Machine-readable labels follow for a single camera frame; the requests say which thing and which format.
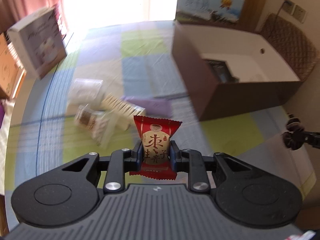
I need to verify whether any red jujube snack packet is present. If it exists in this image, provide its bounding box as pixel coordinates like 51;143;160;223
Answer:
130;115;182;180

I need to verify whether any cream zigzag holder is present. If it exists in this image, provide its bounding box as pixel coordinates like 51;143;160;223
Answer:
93;93;146;149

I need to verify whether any clear snack packet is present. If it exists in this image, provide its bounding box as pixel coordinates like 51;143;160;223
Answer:
74;105;105;132

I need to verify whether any purple tube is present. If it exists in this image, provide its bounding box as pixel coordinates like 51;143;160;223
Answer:
121;96;172;118

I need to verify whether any black shaver box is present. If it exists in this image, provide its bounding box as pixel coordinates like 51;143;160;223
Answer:
204;59;239;83

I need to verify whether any checkered tablecloth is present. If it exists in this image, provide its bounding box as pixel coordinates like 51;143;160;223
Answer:
4;21;316;197

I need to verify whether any brown cardboard storage box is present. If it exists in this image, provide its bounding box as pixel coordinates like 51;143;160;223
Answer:
172;22;301;121

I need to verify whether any brown quilted chair cover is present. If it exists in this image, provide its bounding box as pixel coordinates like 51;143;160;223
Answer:
260;13;319;81

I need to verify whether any brown cardboard carton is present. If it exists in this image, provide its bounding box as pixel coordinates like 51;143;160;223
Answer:
0;33;26;100

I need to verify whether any white appliance box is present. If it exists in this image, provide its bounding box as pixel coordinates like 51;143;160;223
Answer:
7;7;67;79

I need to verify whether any blue milk carton box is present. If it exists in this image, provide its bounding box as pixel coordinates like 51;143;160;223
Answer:
175;0;245;25

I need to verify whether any pink curtain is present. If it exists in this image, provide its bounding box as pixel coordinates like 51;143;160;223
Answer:
1;0;67;35

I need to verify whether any wall socket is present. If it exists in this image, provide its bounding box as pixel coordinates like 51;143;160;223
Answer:
292;5;307;23
282;0;296;15

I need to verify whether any dark charger cable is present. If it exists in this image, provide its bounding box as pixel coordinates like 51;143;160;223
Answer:
274;0;288;18

